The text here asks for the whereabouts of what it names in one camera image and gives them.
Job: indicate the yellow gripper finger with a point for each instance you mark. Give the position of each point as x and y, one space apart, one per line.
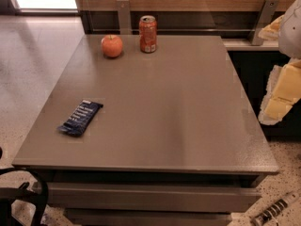
283 90
270 32

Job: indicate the red coke can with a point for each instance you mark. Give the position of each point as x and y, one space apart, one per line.
148 34

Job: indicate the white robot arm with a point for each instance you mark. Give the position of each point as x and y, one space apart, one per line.
289 36

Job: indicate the blue rxbar blueberry wrapper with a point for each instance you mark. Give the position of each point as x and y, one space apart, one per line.
79 120

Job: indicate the striped tube on floor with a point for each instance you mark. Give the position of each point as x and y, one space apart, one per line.
275 209

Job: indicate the red apple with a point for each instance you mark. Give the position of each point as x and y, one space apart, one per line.
112 46

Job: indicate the grey table drawer front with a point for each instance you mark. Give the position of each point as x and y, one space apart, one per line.
164 198

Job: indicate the black chair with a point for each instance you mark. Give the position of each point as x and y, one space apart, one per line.
8 195

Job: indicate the right grey metal bracket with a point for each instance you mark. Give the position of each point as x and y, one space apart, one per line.
265 17

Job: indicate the grey metal bracket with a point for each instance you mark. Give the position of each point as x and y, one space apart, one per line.
265 17
124 15

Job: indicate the left grey metal bracket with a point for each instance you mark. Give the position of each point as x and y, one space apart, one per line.
124 15

